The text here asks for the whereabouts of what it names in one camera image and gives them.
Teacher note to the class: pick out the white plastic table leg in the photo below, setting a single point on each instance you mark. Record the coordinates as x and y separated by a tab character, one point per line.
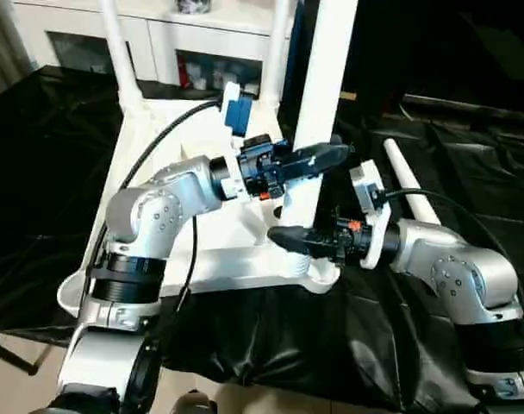
326	73
277	52
120	52
408	177

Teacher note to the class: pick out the long black bar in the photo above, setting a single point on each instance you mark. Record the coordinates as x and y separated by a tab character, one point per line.
469	105

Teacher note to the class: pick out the dark bag of parts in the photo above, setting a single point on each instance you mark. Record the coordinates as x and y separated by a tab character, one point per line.
194	5

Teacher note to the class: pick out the small tan label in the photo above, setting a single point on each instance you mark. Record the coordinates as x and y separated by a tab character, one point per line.
349	95

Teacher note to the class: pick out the metal table frame bar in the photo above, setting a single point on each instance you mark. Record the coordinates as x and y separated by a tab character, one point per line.
12	353

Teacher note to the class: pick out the large dark screen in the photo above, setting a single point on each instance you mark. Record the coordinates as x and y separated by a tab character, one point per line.
438	43

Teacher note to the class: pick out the white glass-door cabinet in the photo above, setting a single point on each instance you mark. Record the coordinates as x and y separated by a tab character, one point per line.
167	30

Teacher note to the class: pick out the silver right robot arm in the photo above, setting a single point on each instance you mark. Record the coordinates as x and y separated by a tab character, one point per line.
456	267

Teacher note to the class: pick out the black glossy mat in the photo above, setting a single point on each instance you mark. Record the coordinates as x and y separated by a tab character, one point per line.
38	172

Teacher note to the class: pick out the grey-brown curtain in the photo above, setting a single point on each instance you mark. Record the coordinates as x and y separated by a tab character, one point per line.
5	43

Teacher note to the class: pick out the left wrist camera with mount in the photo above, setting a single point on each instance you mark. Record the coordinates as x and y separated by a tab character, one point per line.
236	112

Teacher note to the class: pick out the white plastic table top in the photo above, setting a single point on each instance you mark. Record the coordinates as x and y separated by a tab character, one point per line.
167	259

